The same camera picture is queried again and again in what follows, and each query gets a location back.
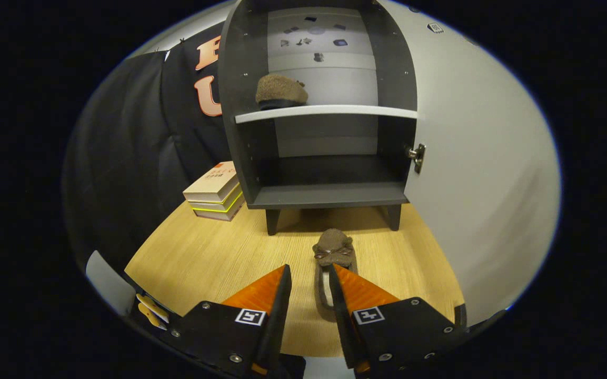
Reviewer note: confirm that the grey yellow-edged book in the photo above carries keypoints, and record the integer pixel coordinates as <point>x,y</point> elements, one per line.
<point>221,204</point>

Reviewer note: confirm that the metal door hinge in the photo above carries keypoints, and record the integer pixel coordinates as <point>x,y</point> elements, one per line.
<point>419,158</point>

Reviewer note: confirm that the black backdrop cloth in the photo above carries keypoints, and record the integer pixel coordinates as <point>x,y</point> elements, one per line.
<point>124,147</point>

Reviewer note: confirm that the dark grey shoe cabinet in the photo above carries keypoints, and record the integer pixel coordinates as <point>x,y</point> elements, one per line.
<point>329,196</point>

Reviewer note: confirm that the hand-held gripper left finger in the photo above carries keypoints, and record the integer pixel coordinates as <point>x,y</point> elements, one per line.
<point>277,321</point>

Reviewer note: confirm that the beige paperback book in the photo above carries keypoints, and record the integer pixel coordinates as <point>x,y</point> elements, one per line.
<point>214,181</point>

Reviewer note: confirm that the white cabinet shelf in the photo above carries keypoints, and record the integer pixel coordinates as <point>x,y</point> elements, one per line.
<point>335,111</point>

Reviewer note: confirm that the brown fluffy shoe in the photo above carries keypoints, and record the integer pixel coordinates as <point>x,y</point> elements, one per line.
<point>279,89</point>
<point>335,245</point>

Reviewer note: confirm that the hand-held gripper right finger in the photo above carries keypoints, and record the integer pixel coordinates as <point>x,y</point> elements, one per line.
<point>345,326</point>

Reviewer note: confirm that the beige shoe cabinet door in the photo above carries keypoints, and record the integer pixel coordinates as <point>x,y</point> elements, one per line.
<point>482,184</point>

